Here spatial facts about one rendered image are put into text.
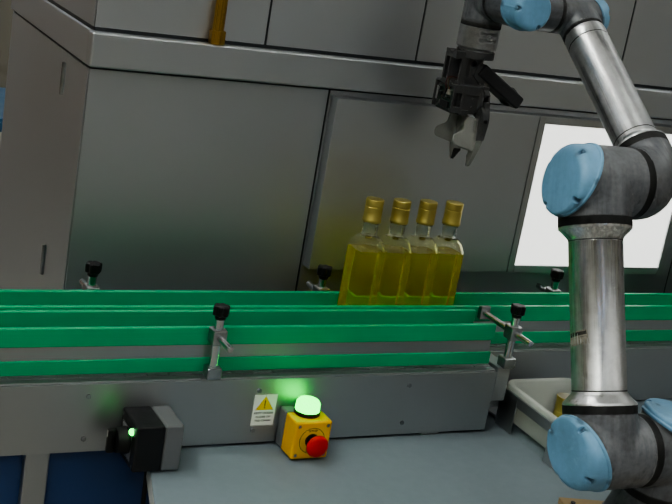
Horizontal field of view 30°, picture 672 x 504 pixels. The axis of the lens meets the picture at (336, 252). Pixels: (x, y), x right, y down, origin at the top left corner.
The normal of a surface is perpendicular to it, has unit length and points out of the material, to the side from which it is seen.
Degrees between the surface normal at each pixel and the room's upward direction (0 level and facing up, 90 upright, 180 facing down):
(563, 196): 82
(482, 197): 90
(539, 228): 90
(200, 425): 90
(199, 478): 0
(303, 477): 0
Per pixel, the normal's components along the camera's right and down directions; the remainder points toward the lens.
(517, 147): 0.43, 0.32
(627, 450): 0.46, -0.08
